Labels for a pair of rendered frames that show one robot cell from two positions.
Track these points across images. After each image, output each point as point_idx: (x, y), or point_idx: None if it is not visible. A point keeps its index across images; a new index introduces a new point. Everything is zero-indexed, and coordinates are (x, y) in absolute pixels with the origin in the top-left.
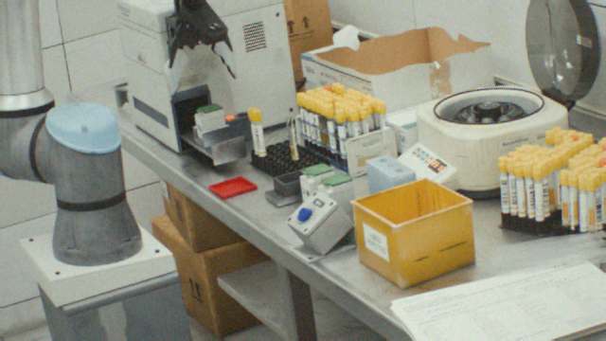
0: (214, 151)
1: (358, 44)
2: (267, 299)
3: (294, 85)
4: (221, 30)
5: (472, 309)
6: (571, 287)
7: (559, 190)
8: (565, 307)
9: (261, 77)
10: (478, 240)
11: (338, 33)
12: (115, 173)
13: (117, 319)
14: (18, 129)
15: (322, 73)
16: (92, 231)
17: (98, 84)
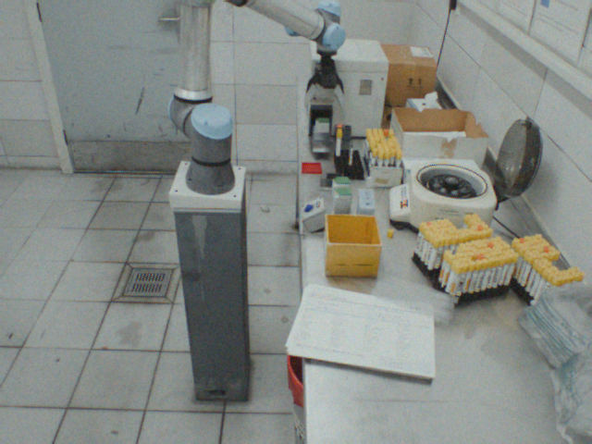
0: (314, 144)
1: (433, 104)
2: None
3: (381, 119)
4: (331, 82)
5: (340, 314)
6: (405, 330)
7: None
8: (388, 344)
9: (363, 110)
10: (392, 262)
11: (428, 94)
12: (220, 151)
13: (202, 223)
14: (182, 108)
15: (392, 119)
16: (201, 176)
17: None
